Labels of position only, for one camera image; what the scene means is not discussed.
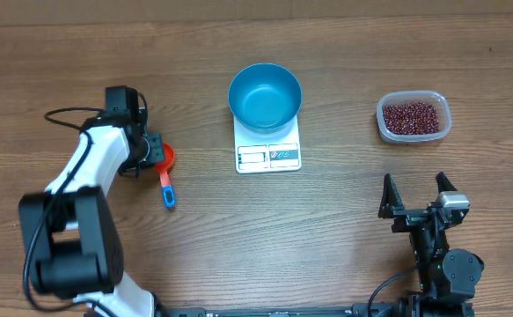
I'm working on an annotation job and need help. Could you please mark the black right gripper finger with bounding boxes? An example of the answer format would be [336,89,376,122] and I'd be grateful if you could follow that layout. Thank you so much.
[378,173,405,218]
[436,172,457,193]

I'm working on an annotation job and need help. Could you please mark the orange scoop with blue handle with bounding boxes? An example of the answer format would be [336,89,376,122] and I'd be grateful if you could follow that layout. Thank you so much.
[154,143,176,209]

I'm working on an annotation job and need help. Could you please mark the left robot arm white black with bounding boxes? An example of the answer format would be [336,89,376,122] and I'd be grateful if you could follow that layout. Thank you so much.
[18,85,166,316]

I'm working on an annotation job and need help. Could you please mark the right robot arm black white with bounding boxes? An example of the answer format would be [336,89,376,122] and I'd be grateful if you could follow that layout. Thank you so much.
[367,173,484,316]

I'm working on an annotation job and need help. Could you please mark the white digital kitchen scale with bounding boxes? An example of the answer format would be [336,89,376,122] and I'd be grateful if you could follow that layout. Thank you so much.
[233,117,302,174]

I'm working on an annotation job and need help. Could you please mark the blue plastic bowl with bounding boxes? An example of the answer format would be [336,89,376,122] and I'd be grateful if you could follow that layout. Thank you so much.
[227,63,304,134]

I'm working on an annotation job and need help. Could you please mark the red adzuki beans in container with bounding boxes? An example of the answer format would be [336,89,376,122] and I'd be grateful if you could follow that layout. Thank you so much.
[382,101,440,135]

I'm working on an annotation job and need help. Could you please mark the clear plastic food container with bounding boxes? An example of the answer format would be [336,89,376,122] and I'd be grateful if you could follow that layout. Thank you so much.
[376,90,452,144]

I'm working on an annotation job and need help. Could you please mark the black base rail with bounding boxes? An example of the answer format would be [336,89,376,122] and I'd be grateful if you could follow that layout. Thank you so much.
[163,302,477,317]

